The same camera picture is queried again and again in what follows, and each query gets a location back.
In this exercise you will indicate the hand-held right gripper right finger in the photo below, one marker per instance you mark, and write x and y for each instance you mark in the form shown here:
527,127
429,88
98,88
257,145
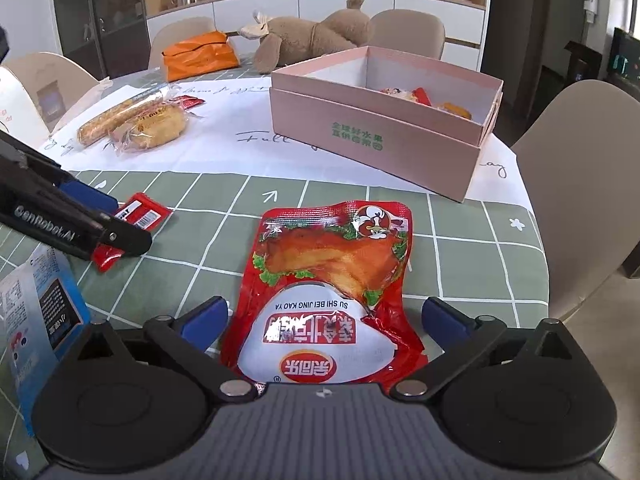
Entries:
444,322

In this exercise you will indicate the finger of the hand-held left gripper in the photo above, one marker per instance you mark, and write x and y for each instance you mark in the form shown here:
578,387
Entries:
90,199
127,242

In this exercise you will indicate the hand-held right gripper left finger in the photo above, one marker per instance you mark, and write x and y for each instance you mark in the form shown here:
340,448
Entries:
206,321

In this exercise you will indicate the small red snack packet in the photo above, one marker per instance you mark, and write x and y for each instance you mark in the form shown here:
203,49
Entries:
144,212

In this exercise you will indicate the red roast duck packet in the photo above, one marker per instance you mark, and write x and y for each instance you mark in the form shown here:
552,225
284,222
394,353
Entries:
325,260

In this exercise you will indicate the pink cardboard box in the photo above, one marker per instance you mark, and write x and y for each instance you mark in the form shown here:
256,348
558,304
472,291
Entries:
375,145

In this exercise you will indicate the long sesame stick packet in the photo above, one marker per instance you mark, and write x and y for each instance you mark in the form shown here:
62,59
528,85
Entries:
110,122

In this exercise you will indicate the green checked tablecloth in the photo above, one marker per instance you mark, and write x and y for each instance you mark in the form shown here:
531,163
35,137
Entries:
475,240

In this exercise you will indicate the round cake clear packet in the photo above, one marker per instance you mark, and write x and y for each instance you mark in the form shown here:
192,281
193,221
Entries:
155,127

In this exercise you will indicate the white cardboard carton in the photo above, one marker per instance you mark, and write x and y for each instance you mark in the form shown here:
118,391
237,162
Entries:
20,105

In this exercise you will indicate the blue snack packet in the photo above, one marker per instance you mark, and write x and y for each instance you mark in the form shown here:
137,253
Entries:
40,320

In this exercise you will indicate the beige chair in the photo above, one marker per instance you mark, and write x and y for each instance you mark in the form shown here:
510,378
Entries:
575,185
180,32
407,30
75,80

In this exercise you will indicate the orange plastic bag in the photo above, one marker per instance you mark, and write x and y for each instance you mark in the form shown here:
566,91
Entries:
200,57

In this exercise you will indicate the glass display cabinet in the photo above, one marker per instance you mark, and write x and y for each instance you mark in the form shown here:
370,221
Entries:
100,20

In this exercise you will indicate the brown plush toy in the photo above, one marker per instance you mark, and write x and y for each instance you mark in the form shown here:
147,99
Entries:
300,40

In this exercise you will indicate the black water dispenser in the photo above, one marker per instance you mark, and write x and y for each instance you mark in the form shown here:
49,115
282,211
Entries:
585,65

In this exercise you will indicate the white wooden sideboard shelf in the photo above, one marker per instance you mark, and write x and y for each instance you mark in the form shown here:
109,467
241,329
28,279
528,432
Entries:
460,20

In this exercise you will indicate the white wall device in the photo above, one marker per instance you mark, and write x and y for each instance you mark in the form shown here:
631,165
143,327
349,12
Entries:
590,4

